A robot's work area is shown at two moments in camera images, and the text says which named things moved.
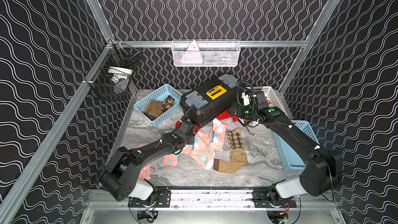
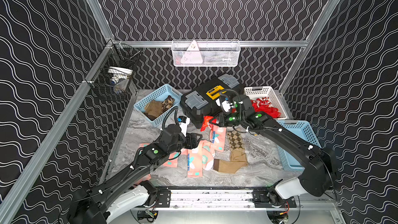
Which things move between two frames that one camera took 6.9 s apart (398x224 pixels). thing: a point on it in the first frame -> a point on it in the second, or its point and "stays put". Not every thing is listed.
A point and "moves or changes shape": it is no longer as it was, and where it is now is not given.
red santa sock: [226, 114] moves or changes shape
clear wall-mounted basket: [207, 53] stays put
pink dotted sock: [200, 150] moves or changes shape
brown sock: [153, 109] stays put
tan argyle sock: [168, 102] stays put
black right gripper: [239, 108] -> [221, 122]
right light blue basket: [290, 157] stays put
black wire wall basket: [113, 77] stays put
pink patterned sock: [218, 130] stays put
